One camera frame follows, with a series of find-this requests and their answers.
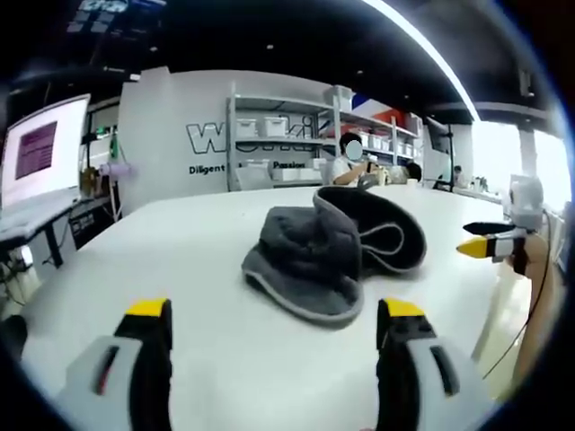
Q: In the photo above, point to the ceiling light strip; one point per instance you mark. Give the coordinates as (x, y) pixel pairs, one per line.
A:
(431, 49)

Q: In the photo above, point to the white table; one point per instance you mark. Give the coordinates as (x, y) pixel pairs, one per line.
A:
(202, 269)

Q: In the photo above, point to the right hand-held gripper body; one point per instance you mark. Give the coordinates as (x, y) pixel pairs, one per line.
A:
(526, 202)

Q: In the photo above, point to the grey towel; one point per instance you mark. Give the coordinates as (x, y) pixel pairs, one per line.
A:
(310, 265)

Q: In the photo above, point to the single white crate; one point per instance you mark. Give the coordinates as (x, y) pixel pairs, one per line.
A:
(338, 98)

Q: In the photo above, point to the lit computer monitor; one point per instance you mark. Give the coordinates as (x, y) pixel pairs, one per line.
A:
(40, 152)

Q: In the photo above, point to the purple bottle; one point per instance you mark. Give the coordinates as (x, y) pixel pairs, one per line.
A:
(117, 170)

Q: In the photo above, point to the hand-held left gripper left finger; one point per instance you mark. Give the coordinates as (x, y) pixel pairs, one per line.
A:
(153, 341)

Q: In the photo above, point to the grey metal shelf unit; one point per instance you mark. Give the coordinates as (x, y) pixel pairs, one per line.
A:
(332, 112)

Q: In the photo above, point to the white desk with black legs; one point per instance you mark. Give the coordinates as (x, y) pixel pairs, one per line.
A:
(27, 220)

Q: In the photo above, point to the dark monitor on stand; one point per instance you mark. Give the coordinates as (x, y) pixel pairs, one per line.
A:
(438, 134)

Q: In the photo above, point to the red blue wall banner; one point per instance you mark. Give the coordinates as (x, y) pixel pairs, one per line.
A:
(377, 108)

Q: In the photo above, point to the row of white storage boxes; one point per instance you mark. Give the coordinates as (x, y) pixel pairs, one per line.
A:
(274, 125)

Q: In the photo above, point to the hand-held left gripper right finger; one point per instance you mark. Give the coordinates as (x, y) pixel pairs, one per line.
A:
(400, 359)

